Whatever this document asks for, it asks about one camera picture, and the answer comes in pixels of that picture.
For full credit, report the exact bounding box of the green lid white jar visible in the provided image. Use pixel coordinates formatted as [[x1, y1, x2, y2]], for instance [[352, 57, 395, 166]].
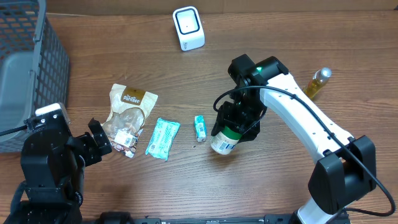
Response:
[[210, 126, 242, 155]]

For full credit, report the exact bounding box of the teal tissue pack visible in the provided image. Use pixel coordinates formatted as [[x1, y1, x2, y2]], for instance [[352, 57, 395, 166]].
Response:
[[194, 115, 206, 142]]

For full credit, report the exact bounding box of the brown labelled food package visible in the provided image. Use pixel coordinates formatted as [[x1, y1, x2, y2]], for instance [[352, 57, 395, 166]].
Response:
[[102, 83, 158, 158]]

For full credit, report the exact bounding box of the white green snack package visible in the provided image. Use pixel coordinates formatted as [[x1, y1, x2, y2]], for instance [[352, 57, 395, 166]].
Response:
[[146, 118, 180, 161]]

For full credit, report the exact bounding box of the yellow oil bottle silver cap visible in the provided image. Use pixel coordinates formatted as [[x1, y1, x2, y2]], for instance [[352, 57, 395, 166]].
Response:
[[303, 67, 332, 100]]

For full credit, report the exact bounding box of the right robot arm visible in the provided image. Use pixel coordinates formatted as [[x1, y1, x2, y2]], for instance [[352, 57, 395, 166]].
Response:
[[210, 55, 376, 223]]

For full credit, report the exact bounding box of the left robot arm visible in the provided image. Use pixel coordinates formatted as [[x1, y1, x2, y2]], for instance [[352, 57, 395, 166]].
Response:
[[6, 116, 112, 223]]

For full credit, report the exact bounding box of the white barcode scanner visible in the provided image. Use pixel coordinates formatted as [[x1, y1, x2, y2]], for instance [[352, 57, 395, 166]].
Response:
[[172, 6, 205, 52]]

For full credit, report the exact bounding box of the grey plastic mesh basket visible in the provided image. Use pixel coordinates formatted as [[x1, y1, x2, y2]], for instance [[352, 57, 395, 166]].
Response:
[[0, 0, 70, 154]]

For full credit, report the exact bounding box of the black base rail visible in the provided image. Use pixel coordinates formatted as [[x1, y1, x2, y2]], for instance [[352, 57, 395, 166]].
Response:
[[82, 211, 352, 224]]

